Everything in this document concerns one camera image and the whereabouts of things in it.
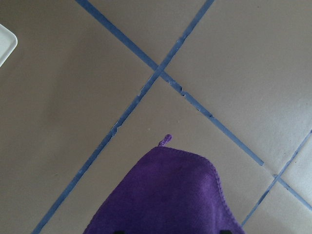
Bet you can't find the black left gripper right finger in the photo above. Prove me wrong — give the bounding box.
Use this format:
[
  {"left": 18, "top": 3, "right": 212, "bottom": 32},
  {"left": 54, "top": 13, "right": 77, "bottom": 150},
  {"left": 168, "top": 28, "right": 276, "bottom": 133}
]
[{"left": 220, "top": 230, "right": 232, "bottom": 234}]

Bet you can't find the purple microfiber towel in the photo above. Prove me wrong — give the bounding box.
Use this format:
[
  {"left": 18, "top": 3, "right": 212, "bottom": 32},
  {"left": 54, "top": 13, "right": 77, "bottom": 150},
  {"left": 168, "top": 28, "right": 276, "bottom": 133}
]
[{"left": 85, "top": 135, "right": 244, "bottom": 234}]

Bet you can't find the white rack base tray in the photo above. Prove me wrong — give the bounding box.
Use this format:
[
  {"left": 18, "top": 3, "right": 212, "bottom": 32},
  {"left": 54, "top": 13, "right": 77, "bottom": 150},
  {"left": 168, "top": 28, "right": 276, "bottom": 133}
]
[{"left": 0, "top": 24, "right": 18, "bottom": 66}]

